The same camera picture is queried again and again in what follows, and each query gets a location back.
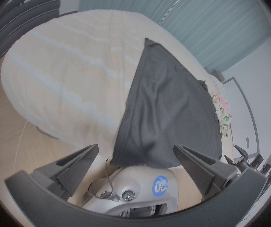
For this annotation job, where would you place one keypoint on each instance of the white printed pillow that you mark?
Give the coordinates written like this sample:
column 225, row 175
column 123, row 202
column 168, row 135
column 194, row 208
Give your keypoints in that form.
column 218, row 86

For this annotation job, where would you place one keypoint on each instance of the black chest of drawers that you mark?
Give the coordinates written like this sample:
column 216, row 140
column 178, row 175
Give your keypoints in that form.
column 27, row 15

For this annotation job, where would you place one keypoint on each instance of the bed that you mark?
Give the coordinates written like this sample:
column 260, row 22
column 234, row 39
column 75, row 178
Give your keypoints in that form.
column 67, row 67

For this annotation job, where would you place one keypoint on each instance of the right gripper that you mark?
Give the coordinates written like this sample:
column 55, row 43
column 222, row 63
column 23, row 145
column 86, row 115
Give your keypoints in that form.
column 243, row 164

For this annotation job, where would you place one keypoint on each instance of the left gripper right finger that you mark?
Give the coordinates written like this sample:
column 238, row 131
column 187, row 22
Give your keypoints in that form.
column 201, row 171

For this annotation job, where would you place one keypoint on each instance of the grey bedside table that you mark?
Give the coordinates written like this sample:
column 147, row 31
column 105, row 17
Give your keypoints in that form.
column 214, row 74

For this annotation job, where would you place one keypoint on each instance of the white printed pyjama garment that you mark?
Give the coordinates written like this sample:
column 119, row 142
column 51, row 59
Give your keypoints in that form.
column 225, row 119

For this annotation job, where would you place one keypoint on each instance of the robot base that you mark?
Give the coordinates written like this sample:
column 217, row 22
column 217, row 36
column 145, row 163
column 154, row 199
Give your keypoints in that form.
column 137, row 181

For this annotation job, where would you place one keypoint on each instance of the black T-shirt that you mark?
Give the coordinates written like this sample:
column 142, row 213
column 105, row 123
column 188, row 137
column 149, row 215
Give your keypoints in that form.
column 168, row 107

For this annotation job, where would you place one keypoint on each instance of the pink garment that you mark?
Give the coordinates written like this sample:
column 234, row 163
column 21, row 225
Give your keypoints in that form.
column 224, row 102

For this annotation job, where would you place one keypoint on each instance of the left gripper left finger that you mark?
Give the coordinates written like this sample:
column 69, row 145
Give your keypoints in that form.
column 71, row 171

